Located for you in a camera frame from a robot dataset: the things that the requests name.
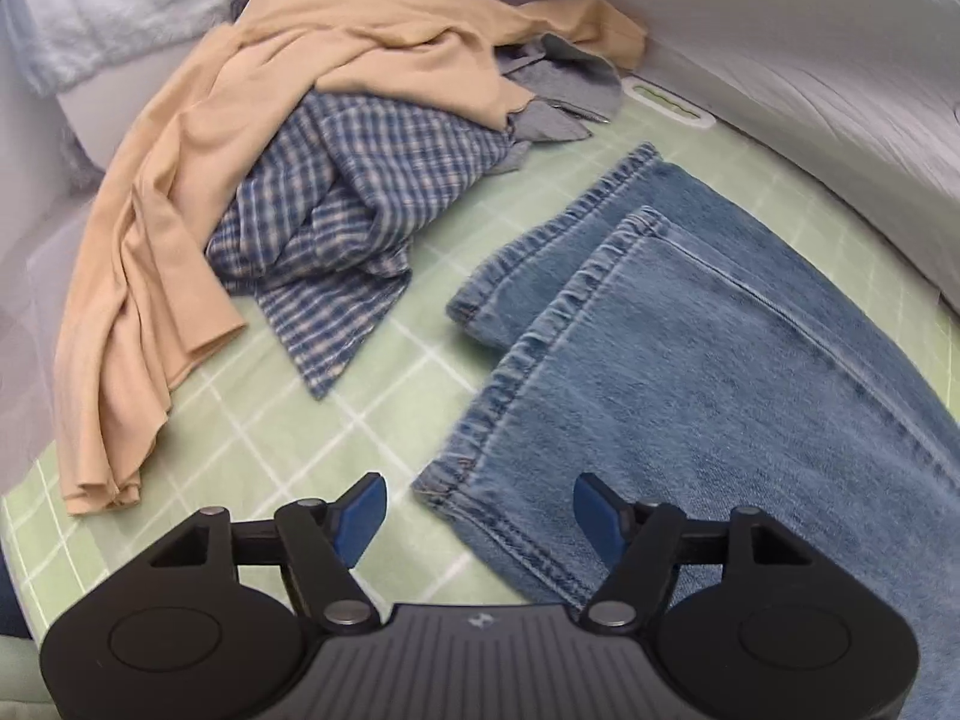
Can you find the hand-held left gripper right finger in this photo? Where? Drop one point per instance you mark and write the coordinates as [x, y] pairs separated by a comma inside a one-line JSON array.
[[596, 517]]

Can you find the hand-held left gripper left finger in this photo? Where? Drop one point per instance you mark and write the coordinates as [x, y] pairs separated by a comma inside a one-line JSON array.
[[361, 517]]

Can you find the white panel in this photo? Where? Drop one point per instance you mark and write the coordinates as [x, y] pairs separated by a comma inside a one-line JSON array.
[[112, 112]]

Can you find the green grid mat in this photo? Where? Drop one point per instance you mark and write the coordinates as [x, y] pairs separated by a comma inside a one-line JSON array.
[[225, 420]]

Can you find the teal fabric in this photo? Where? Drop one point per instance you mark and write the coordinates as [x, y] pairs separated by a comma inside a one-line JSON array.
[[11, 592]]

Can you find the pale green cloth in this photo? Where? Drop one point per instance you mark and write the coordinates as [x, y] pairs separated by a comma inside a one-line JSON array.
[[19, 671]]

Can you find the blue plaid shirt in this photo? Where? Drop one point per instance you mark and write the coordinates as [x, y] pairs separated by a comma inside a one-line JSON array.
[[360, 187]]

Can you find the beige garment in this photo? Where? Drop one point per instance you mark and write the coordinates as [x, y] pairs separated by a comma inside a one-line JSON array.
[[150, 240]]

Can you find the light blue printed bedsheet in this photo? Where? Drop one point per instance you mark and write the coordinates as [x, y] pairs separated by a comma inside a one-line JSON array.
[[825, 90]]

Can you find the blue denim jeans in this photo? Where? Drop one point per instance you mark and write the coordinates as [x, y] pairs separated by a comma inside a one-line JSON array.
[[712, 360]]

